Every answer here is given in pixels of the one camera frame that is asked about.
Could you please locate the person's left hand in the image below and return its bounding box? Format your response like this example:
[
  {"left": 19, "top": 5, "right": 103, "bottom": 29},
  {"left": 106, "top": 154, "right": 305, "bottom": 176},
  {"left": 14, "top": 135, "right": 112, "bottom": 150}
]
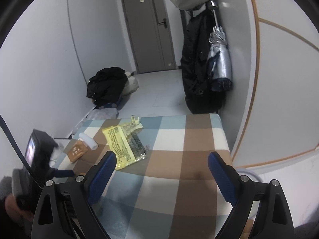
[{"left": 4, "top": 194, "right": 33, "bottom": 224}]

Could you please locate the silver folded umbrella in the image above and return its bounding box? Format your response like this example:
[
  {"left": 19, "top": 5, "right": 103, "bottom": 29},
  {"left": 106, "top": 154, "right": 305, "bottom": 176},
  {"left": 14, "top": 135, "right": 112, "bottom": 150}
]
[{"left": 206, "top": 0, "right": 232, "bottom": 92}]

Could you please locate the checkered blue brown tablecloth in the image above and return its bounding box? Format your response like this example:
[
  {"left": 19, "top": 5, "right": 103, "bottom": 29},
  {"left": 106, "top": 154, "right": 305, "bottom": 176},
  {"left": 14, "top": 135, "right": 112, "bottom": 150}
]
[{"left": 53, "top": 113, "right": 231, "bottom": 239}]

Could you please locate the beige bag on floor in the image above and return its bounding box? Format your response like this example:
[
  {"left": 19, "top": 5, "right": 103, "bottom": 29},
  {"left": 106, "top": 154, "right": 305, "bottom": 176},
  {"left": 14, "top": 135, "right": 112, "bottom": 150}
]
[{"left": 122, "top": 71, "right": 139, "bottom": 96}]

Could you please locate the black hanging coat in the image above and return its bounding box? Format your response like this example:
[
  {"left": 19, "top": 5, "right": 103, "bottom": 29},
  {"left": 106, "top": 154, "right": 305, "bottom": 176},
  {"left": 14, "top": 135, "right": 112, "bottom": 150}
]
[{"left": 181, "top": 9, "right": 225, "bottom": 114}]

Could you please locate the grey brown entrance door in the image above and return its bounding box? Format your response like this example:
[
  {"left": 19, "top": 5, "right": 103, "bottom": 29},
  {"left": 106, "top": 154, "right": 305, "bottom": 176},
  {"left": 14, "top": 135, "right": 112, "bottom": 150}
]
[{"left": 122, "top": 0, "right": 176, "bottom": 73}]

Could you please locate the grey plastic bag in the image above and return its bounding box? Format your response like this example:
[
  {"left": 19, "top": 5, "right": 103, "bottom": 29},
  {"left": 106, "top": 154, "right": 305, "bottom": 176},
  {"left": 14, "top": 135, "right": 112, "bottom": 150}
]
[{"left": 83, "top": 108, "right": 118, "bottom": 121}]

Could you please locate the black clothes pile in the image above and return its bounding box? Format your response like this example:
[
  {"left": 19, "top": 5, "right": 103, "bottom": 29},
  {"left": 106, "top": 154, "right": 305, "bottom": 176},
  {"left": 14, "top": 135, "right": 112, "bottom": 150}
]
[{"left": 87, "top": 67, "right": 128, "bottom": 107}]

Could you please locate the brown small carton box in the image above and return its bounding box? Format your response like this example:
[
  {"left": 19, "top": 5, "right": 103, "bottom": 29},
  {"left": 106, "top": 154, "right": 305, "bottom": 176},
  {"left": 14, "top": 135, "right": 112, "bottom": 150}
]
[{"left": 63, "top": 139, "right": 88, "bottom": 163}]

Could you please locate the large yellow snack bag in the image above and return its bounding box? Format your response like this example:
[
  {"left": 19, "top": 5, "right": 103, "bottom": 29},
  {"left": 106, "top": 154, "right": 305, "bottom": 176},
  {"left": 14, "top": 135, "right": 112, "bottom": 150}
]
[{"left": 102, "top": 116, "right": 147, "bottom": 170}]

